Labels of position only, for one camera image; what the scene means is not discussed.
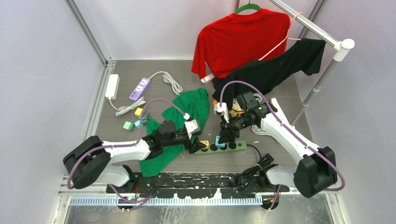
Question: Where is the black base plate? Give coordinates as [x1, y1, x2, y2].
[117, 172, 290, 199]

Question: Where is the yellow plug adapter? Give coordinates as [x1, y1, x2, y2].
[134, 107, 149, 119]
[200, 140, 210, 148]
[229, 106, 243, 117]

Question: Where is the teal plug adapter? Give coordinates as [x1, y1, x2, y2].
[134, 119, 147, 129]
[215, 135, 226, 147]

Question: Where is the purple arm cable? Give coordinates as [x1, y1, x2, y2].
[66, 98, 189, 212]
[219, 80, 346, 211]

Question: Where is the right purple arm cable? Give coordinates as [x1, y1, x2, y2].
[219, 80, 346, 211]

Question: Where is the white power strip cable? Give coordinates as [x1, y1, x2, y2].
[108, 96, 147, 118]

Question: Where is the aluminium frame rail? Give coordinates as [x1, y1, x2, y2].
[65, 0, 114, 124]

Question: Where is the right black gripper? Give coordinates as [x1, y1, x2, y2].
[219, 111, 254, 144]

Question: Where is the pink clothes hanger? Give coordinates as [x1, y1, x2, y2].
[258, 12, 303, 61]

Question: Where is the light green plug adapter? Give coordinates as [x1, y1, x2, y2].
[123, 121, 134, 131]

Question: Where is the silver clothes rack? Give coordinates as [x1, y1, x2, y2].
[269, 0, 356, 127]

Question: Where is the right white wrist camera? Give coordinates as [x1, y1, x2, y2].
[214, 102, 229, 123]

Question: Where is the green t-shirt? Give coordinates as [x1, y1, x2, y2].
[140, 88, 210, 177]

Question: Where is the green clothes hanger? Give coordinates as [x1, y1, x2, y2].
[234, 3, 261, 14]

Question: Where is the white power strip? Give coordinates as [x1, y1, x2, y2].
[105, 74, 120, 100]

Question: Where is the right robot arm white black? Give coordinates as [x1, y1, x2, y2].
[214, 92, 345, 198]

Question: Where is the red t-shirt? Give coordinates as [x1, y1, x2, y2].
[191, 8, 290, 79]

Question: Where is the black coiled cable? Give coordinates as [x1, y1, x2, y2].
[230, 144, 276, 189]

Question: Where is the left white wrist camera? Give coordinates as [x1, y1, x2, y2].
[183, 113, 201, 136]

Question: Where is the purple strip white cable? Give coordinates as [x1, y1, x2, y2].
[148, 71, 184, 96]

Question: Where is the purple power strip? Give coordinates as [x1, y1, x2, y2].
[129, 77, 151, 102]

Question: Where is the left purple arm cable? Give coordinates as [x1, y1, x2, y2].
[66, 98, 189, 212]

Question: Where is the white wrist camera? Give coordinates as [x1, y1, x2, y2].
[214, 102, 229, 123]
[183, 113, 201, 136]

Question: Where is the black t-shirt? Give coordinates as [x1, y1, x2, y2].
[212, 38, 326, 101]

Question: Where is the green power strip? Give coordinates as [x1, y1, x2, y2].
[194, 140, 247, 156]

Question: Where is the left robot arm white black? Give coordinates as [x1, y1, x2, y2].
[63, 119, 205, 193]

